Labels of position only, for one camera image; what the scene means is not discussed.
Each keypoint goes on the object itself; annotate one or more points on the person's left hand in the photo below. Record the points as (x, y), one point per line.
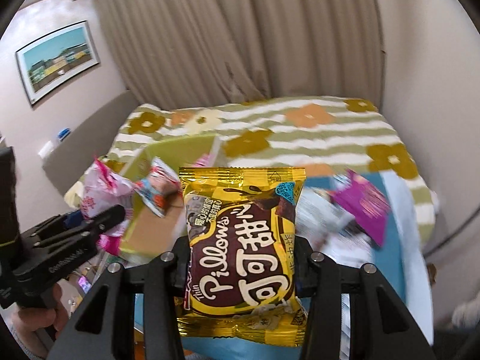
(41, 322)

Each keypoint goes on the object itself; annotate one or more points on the floral striped blanket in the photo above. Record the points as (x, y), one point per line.
(300, 135)

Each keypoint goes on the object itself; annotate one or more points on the white cloth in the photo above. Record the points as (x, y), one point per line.
(416, 270)

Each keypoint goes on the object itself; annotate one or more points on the purple snack packet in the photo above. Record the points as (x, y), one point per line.
(363, 206)

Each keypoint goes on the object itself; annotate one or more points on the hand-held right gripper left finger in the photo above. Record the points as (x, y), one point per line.
(182, 270)

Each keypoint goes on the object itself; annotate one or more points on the small blue red snack packet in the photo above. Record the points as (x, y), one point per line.
(157, 191)

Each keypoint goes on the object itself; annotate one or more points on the framed picture of houses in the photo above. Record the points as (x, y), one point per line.
(56, 62)

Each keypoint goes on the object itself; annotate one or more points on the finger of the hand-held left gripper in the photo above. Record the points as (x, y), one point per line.
(93, 227)
(56, 225)

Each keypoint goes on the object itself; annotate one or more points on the beige curtain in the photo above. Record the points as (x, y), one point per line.
(225, 37)

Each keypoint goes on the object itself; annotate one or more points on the pink white snack packet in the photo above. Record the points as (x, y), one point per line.
(101, 191)

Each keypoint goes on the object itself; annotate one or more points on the green cardboard box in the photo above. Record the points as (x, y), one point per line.
(172, 150)

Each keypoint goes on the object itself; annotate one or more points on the blue patterned cloth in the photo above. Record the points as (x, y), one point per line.
(390, 266)

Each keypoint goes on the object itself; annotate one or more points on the yellow chocolate snack packet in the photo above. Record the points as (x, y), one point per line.
(240, 251)

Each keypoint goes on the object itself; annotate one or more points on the grey headboard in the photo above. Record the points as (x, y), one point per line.
(93, 135)

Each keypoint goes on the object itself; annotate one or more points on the blue white small object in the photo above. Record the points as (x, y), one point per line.
(63, 135)

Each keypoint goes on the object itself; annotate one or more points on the white wall switch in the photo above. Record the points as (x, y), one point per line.
(45, 149)

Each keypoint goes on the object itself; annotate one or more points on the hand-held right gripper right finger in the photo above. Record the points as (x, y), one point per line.
(303, 270)

